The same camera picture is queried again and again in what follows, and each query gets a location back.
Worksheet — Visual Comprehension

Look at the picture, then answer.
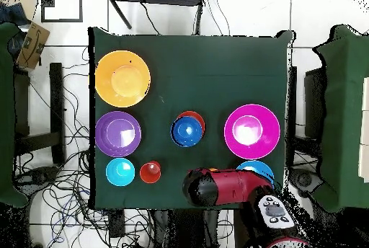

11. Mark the small dark blue bowl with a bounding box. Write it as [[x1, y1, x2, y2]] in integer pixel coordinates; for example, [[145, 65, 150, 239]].
[[169, 115, 203, 148]]

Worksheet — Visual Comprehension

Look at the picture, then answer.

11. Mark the small red bowl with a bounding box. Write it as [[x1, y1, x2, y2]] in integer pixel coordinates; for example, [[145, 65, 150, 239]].
[[176, 110, 206, 139]]

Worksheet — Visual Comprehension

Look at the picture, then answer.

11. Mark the dark green tablecloth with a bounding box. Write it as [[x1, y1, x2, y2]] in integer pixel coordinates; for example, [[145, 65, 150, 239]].
[[87, 26, 295, 211]]

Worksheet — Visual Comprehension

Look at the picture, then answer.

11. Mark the red cup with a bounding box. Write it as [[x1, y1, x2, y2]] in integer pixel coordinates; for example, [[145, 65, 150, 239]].
[[139, 160, 162, 185]]

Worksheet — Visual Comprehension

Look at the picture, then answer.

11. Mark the large pink bowl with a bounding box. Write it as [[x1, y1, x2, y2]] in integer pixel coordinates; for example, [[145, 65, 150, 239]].
[[223, 103, 281, 161]]

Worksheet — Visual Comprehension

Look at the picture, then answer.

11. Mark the purple bowl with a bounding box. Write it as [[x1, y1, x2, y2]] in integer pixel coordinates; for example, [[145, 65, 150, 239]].
[[94, 110, 143, 158]]

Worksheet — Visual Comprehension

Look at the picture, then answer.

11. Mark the large yellow bowl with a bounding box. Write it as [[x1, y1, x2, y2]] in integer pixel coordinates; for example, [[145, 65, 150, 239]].
[[94, 50, 151, 108]]

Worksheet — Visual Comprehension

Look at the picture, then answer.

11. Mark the small cyan bowl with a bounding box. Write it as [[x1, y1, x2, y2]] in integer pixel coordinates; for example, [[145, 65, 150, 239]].
[[105, 157, 135, 187]]

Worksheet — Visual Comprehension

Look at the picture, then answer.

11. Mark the medium sky blue bowl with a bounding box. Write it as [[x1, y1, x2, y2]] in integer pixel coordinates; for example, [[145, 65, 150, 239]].
[[236, 160, 275, 185]]

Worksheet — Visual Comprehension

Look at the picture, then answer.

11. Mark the black power strip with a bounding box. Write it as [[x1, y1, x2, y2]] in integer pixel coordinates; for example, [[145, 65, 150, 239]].
[[108, 209, 125, 238]]

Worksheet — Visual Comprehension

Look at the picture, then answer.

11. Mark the black floor stand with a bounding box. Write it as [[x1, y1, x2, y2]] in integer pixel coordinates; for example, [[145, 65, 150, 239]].
[[14, 62, 66, 164]]

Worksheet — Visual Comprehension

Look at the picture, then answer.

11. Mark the black box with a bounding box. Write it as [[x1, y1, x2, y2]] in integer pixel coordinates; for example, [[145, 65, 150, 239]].
[[303, 67, 327, 139]]

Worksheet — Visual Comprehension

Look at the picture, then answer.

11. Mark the black stand foot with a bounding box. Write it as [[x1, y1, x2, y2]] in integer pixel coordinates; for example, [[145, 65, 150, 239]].
[[14, 166, 60, 195], [288, 167, 324, 198]]

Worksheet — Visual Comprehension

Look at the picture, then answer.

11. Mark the green covered side table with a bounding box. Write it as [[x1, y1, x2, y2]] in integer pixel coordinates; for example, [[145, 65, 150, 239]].
[[312, 24, 369, 213], [0, 22, 30, 208]]

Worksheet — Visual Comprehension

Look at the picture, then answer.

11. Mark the cardboard box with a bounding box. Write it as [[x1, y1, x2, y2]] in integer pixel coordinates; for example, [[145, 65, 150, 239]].
[[16, 22, 50, 70]]

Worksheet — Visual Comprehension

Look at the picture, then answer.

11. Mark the blue cloth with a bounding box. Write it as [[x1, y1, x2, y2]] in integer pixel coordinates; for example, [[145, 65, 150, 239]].
[[0, 1, 30, 27]]

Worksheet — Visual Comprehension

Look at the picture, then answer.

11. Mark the tangle of cables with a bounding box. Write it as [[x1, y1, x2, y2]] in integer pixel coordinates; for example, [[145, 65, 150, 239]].
[[12, 45, 156, 248]]

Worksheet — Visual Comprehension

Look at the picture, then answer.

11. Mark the black square frame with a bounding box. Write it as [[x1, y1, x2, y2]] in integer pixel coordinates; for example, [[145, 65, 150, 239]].
[[40, 0, 84, 23]]

